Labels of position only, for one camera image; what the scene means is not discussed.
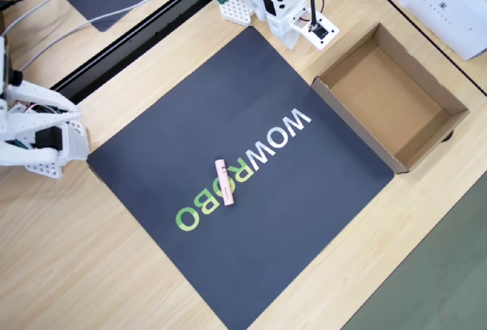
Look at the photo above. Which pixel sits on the open cardboard box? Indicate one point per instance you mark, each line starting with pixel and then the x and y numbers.
pixel 384 98

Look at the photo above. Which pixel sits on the white perforated base plate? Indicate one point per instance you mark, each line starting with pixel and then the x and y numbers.
pixel 236 10

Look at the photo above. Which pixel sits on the black rail strip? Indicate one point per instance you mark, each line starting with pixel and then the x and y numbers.
pixel 133 45

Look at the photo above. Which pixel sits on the idle white robot arm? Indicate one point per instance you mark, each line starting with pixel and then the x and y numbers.
pixel 34 121

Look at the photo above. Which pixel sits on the pink stick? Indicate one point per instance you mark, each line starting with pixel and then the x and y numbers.
pixel 225 183

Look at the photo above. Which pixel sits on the camera board with black lens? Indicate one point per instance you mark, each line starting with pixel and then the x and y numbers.
pixel 4 64

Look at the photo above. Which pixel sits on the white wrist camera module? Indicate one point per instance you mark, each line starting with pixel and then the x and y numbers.
pixel 323 33

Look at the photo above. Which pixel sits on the dark mat with WOWROBO print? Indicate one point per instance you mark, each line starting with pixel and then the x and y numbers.
pixel 190 136

